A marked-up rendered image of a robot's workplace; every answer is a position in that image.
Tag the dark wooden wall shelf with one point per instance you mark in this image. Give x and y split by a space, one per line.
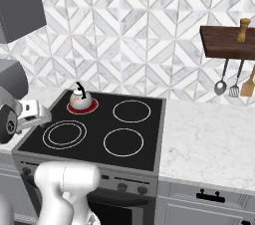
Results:
225 41

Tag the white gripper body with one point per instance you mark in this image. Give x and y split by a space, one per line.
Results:
42 113

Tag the hanging steel ladle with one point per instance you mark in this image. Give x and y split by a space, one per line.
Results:
220 87

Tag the grey drawer front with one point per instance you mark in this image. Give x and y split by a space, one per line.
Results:
179 191

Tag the black oven door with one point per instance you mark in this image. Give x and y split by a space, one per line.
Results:
123 215

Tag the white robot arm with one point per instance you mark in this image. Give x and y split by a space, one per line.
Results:
66 182

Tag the hanging wooden spatula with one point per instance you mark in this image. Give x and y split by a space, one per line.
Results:
248 88

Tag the grey cupboard run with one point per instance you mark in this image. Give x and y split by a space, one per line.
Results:
13 185

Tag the hanging steel slotted spatula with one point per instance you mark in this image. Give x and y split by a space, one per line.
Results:
235 89

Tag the black and steel stove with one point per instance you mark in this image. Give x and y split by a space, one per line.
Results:
99 126

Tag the wooden pepper mill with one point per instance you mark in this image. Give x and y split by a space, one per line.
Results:
243 30

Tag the dark stove knob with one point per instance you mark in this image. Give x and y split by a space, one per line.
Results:
122 187
142 190
26 171

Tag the grey cupboard door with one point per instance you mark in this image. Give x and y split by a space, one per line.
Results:
199 215

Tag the grey range hood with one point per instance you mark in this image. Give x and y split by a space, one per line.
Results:
18 0

